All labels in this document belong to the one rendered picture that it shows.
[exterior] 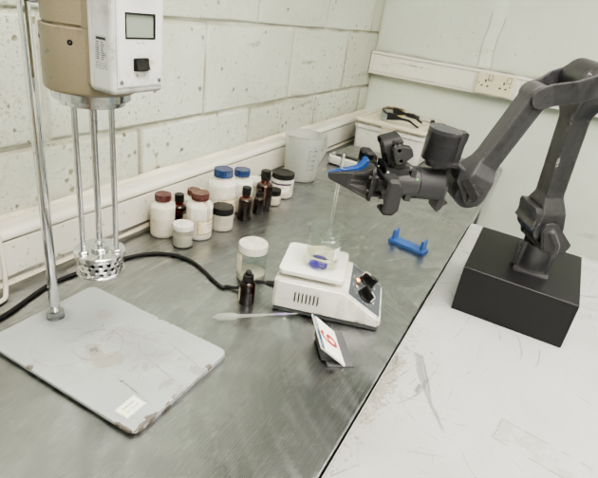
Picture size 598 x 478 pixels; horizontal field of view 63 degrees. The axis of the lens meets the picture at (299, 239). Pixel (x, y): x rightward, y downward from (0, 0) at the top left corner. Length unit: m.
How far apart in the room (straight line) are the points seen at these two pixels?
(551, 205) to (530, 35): 1.35
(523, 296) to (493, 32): 1.45
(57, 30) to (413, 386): 0.68
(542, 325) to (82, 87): 0.86
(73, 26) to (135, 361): 0.46
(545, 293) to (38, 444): 0.84
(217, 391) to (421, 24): 1.90
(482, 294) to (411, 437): 0.39
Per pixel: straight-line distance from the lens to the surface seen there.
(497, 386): 0.89
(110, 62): 0.57
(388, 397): 0.78
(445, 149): 0.85
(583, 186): 2.31
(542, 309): 1.02
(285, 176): 1.40
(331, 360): 0.81
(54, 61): 0.61
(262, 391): 0.75
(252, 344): 0.82
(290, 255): 0.92
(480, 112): 2.28
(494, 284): 1.01
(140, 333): 0.83
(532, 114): 0.90
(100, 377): 0.76
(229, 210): 1.16
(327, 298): 0.87
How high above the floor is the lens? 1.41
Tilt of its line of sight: 26 degrees down
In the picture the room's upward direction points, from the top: 8 degrees clockwise
